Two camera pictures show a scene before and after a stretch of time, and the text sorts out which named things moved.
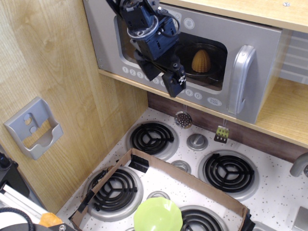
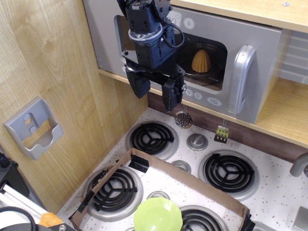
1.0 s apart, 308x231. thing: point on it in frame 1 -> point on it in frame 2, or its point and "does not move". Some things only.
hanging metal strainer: [183, 119] does not move
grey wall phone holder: [28, 120] does not move
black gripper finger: [151, 71] -> [140, 84]
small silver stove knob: [182, 165] does not move
